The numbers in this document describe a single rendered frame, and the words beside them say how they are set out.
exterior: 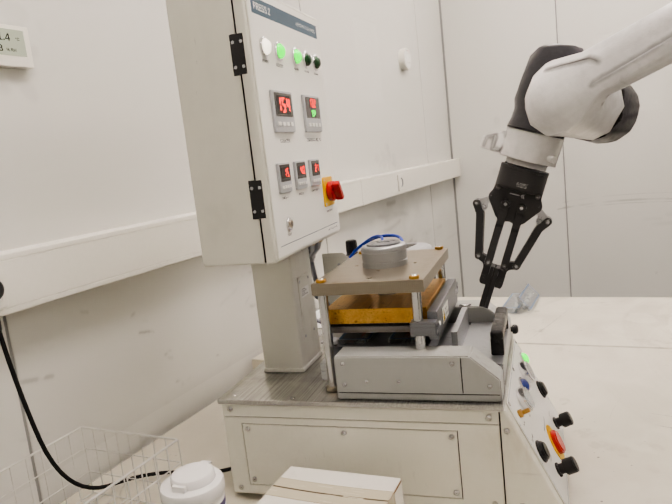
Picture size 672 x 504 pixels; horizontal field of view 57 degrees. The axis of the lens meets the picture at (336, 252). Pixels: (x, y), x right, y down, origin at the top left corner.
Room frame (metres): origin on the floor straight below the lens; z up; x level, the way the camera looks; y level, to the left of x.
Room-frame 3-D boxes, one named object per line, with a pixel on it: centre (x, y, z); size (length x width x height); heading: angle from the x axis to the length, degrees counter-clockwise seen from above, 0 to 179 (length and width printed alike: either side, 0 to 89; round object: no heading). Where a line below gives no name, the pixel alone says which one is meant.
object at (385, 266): (1.09, -0.06, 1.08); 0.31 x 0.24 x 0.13; 161
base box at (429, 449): (1.08, -0.10, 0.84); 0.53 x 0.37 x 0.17; 71
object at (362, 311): (1.07, -0.09, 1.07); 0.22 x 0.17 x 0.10; 161
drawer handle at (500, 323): (1.00, -0.26, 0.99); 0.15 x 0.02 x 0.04; 161
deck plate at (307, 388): (1.07, -0.05, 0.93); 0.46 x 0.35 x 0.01; 71
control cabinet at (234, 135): (1.12, 0.09, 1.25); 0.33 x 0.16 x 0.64; 161
